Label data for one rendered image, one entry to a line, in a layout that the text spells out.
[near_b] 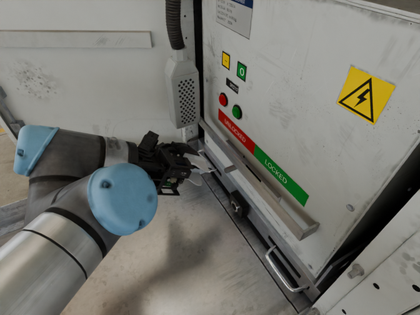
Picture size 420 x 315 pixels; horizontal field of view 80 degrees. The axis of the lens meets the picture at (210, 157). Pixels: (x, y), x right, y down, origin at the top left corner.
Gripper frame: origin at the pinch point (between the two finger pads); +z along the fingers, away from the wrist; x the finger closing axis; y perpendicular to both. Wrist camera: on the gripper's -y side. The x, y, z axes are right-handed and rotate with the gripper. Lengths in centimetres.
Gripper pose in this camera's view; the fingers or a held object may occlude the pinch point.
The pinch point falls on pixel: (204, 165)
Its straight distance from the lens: 59.3
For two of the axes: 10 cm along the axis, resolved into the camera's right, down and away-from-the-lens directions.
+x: 4.4, -8.1, -3.7
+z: 7.7, 1.3, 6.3
